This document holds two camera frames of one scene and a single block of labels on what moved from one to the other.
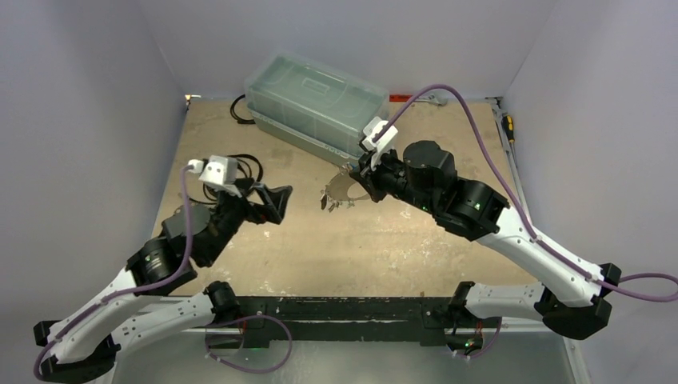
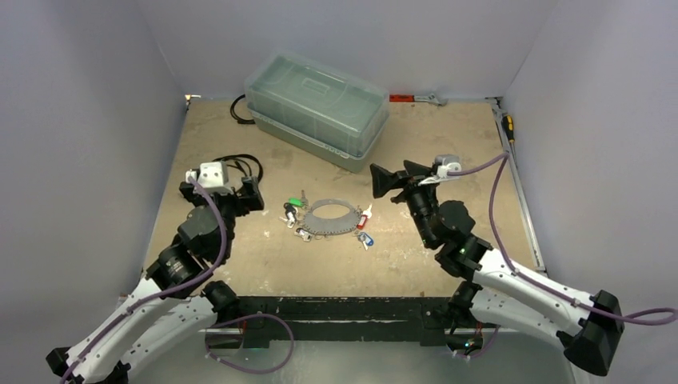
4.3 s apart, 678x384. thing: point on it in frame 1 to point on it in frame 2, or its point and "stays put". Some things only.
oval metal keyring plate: [344, 187] to [332, 226]
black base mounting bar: [344, 318] stays put
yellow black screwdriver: [508, 125] stays put
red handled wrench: [439, 98] stays put
